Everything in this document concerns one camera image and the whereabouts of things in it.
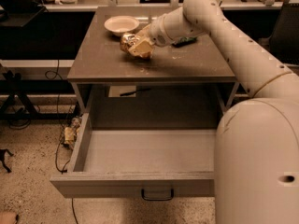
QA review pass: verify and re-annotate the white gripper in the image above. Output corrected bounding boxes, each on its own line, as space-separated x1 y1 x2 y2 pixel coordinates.
128 15 173 59

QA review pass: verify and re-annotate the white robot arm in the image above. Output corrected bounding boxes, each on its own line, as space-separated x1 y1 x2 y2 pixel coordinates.
129 0 299 224

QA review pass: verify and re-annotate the green soda can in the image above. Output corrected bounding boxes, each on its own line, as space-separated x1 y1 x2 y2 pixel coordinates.
173 37 197 48

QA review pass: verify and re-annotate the grey cabinet with counter top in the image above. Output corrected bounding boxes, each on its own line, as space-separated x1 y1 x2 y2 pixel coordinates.
68 7 238 109

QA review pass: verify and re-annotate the open grey top drawer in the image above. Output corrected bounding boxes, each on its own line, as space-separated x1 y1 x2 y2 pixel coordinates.
50 84 219 199

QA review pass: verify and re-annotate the white ceramic bowl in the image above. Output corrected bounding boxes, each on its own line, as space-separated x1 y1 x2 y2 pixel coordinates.
104 16 139 36

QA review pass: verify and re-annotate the white label with black pen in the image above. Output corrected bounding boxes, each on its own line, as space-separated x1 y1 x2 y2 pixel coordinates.
108 86 150 98

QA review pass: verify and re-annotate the power strip with plugs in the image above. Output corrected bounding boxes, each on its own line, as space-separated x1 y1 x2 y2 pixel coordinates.
64 118 81 149

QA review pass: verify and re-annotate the black tripod stand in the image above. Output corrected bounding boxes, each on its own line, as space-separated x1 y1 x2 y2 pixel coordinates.
0 69 39 130

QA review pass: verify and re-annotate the black office chair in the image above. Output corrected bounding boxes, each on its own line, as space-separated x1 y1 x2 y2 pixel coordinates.
259 0 299 65

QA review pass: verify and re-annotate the tan shoe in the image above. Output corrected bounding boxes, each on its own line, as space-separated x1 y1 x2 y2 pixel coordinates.
0 212 19 224

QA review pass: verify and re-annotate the black floor cable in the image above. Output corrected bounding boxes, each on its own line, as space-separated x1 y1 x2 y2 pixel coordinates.
45 59 79 224

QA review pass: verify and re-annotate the black drawer handle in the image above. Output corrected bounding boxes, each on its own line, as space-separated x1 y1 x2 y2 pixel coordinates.
141 189 175 202

